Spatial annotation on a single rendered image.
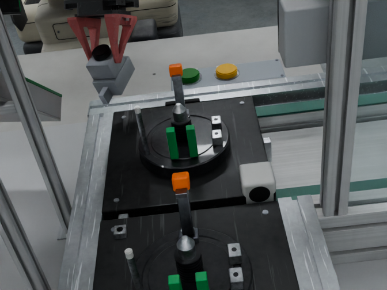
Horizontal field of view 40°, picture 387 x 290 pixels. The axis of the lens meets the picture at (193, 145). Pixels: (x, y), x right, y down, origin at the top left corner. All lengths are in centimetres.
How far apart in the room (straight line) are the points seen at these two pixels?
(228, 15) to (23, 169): 256
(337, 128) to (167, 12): 123
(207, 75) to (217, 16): 247
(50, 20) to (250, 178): 96
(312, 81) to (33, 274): 57
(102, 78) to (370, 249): 48
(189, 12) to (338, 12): 303
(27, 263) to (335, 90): 41
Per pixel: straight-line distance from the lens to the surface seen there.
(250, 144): 82
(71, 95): 122
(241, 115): 88
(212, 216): 71
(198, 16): 349
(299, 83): 97
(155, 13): 179
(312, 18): 58
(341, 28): 56
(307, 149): 89
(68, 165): 102
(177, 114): 78
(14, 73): 72
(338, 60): 58
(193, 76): 99
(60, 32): 157
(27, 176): 103
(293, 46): 59
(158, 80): 121
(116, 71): 87
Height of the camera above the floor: 148
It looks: 38 degrees down
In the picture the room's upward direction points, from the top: 8 degrees counter-clockwise
